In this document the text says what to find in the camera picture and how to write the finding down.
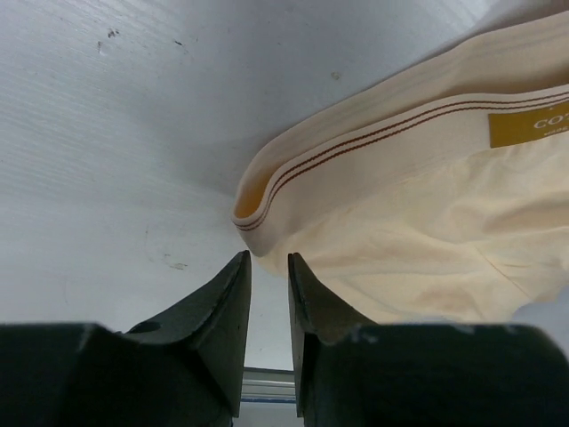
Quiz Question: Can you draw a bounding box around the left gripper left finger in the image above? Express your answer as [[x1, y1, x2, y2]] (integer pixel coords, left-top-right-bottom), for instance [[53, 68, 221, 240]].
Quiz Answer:
[[1, 251, 252, 426]]

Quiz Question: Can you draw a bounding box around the aluminium front rail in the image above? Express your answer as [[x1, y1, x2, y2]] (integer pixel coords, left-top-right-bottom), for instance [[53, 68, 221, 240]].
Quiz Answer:
[[241, 367, 296, 403]]

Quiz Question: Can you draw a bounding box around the beige underwear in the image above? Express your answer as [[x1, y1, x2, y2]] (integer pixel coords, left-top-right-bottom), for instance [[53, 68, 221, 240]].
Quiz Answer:
[[233, 12, 568, 323]]

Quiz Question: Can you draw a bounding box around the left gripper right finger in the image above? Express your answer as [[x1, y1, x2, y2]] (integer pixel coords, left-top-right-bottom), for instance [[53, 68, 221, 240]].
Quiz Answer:
[[288, 254, 568, 426]]

